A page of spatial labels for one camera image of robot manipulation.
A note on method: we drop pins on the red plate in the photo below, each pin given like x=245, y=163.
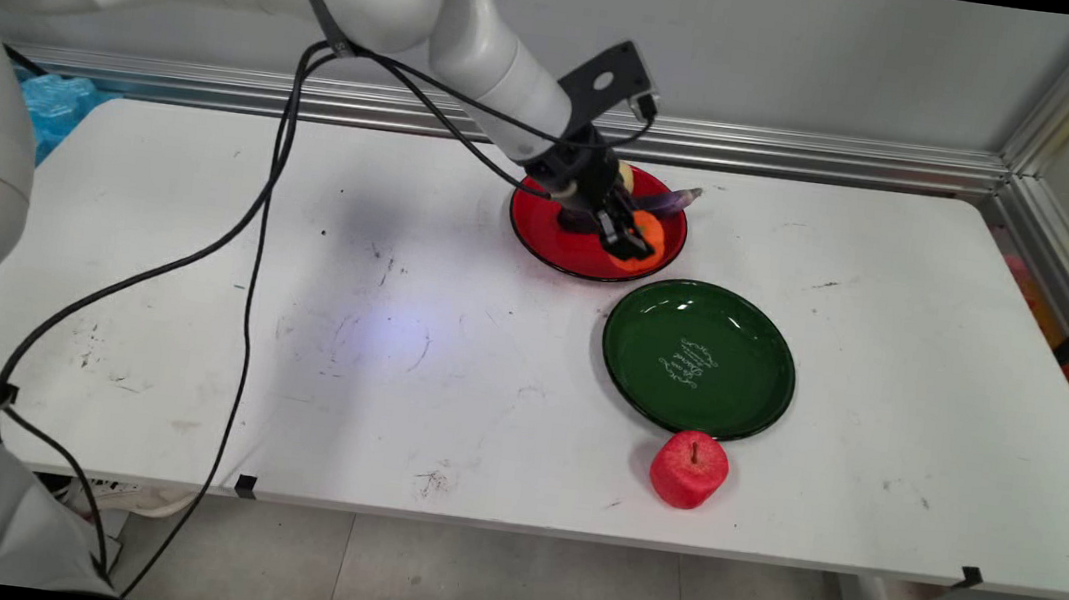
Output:
x=570, y=249

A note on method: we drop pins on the red toy apple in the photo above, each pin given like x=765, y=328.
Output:
x=688, y=471

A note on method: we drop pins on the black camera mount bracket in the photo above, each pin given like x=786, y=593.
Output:
x=610, y=82

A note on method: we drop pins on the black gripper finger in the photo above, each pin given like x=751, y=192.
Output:
x=640, y=227
x=614, y=237

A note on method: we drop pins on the white object under table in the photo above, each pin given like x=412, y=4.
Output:
x=139, y=499

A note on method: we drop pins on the orange toy fruit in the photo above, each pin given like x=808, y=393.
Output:
x=653, y=253

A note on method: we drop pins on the aluminium back frame rail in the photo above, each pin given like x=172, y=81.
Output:
x=813, y=156

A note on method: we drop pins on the green plate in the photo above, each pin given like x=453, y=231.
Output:
x=699, y=359

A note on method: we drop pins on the blue plastic bag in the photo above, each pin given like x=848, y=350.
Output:
x=63, y=105

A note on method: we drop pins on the black tape marker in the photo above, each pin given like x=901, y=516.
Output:
x=971, y=577
x=245, y=487

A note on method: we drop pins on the pale yellow toy fruit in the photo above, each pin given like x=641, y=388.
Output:
x=625, y=176

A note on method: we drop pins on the aluminium side frame rail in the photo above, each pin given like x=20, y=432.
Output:
x=1065, y=280

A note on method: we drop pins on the purple toy eggplant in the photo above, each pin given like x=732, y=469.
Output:
x=672, y=200

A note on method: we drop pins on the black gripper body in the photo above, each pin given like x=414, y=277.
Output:
x=582, y=170

